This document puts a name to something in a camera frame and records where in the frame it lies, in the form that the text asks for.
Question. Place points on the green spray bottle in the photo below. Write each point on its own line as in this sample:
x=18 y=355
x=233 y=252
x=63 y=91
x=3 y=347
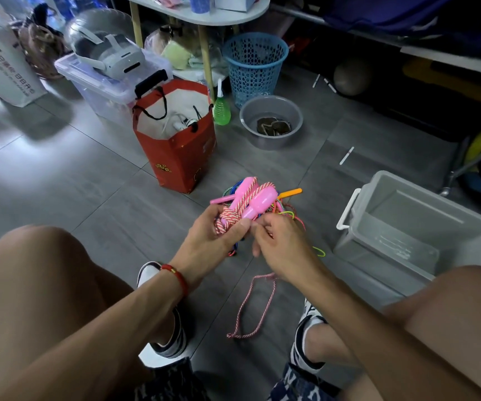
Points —
x=221 y=113

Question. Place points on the grey plastic basin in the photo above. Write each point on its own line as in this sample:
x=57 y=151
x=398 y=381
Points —
x=251 y=112

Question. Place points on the white marker pen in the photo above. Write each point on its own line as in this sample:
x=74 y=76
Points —
x=330 y=85
x=346 y=156
x=316 y=81

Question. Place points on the person's left shoe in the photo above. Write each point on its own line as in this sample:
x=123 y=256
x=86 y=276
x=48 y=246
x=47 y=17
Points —
x=173 y=342

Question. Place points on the red paper bag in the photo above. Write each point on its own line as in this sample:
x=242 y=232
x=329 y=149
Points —
x=178 y=162

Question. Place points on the person's right leg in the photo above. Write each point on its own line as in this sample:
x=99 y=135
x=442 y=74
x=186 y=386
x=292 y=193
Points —
x=453 y=313

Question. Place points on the grey plastic storage bin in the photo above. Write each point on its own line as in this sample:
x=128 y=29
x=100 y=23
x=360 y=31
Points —
x=407 y=221

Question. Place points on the clear plastic bag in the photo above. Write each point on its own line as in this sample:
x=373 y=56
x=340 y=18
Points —
x=175 y=54

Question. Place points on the white VR headset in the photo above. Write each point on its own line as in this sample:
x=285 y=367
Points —
x=119 y=60

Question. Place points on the yellow flat board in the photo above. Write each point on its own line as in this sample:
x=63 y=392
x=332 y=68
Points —
x=433 y=73

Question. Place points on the person's shoe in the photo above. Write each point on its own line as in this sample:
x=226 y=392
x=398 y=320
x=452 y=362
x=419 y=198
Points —
x=303 y=325
x=173 y=342

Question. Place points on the brown ball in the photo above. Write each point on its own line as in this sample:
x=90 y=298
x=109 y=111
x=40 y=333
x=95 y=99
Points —
x=353 y=77

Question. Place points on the person's right forearm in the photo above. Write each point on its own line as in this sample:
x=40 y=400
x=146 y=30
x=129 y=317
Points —
x=382 y=342

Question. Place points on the person's right shoe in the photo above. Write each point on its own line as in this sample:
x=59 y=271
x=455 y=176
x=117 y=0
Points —
x=303 y=325

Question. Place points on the person's right hand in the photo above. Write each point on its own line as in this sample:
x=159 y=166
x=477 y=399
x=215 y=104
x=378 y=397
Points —
x=286 y=250

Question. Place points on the blue folded mat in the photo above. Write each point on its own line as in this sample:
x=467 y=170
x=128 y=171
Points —
x=374 y=10

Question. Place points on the blue mesh wastebasket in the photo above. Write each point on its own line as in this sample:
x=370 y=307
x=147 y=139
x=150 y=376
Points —
x=253 y=70

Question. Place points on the blue cup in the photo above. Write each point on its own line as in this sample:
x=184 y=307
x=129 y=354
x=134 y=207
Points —
x=199 y=3

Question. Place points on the white oval side table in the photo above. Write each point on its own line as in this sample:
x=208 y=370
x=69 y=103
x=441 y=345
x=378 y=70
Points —
x=224 y=16

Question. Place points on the blue water jug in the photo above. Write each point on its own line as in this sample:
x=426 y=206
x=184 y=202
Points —
x=77 y=0

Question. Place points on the clear plastic storage bin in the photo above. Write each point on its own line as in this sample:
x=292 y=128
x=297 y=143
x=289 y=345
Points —
x=98 y=98

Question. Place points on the person's left leg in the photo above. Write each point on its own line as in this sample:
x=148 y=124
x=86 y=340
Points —
x=27 y=271

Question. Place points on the grey plastic stool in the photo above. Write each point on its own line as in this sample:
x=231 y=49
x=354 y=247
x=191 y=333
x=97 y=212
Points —
x=157 y=359

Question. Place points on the person's left forearm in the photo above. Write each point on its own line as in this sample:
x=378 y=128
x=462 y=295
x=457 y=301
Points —
x=90 y=342

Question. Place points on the white paper shopping bag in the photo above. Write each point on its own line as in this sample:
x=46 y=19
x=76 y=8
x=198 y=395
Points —
x=2 y=62

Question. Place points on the person's left hand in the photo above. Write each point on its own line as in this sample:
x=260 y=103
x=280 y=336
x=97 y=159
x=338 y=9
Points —
x=207 y=246

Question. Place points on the person's leg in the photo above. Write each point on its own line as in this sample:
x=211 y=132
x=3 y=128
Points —
x=27 y=271
x=453 y=313

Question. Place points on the grey balance dome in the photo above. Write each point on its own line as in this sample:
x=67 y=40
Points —
x=98 y=18

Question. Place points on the black rectangular pad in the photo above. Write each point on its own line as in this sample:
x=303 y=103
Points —
x=150 y=84

